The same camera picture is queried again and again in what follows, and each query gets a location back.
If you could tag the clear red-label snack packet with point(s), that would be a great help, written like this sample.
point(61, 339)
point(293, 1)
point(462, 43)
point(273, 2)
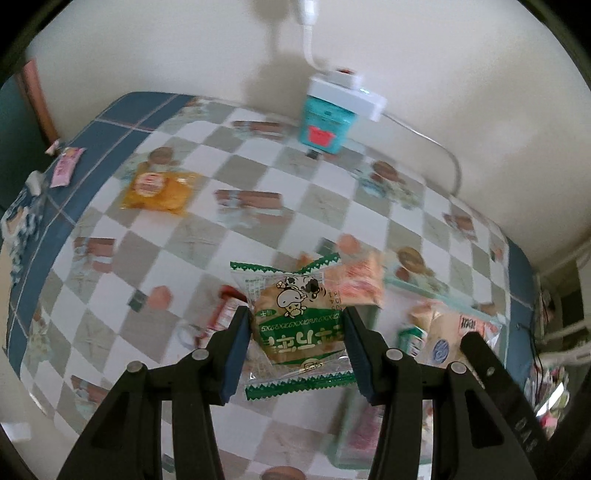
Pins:
point(478, 325)

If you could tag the orange yellow snack packet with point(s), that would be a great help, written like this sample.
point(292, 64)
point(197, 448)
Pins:
point(157, 189)

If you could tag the clear tray of snacks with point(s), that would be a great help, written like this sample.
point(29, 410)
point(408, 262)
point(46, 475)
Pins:
point(429, 288)

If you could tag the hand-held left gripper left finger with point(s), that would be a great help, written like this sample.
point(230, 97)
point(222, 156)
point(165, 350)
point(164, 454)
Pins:
point(238, 350)

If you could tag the brown wooden post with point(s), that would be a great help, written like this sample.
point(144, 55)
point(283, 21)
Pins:
point(34, 97)

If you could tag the pink snack packet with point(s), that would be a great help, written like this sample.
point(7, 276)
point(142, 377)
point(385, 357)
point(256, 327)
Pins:
point(67, 166)

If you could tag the white power strip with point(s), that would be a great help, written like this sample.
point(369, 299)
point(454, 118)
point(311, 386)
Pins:
point(346, 92)

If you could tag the green cow-print snack packet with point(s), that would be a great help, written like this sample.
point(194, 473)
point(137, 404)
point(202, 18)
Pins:
point(295, 318)

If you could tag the white plastic shelf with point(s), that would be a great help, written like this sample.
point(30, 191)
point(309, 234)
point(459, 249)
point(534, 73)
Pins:
point(568, 323)

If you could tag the small white packet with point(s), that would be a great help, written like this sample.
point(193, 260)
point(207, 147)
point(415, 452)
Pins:
point(34, 182)

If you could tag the red white snack packet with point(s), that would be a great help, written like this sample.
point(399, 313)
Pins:
point(226, 314)

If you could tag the teal box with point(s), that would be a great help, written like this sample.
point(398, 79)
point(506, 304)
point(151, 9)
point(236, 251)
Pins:
point(325, 124)

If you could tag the beige blue-circle snack packet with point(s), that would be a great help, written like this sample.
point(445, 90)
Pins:
point(438, 348)

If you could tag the green white snack packet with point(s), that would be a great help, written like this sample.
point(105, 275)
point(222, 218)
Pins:
point(411, 339)

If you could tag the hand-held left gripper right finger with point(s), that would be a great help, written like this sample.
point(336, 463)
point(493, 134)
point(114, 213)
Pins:
point(358, 355)

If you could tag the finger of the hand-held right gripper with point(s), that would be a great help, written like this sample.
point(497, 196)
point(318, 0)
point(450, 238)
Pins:
point(503, 387)

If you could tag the checkered blue-bordered tablecloth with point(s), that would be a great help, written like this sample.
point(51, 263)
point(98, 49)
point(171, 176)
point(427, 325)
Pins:
point(184, 240)

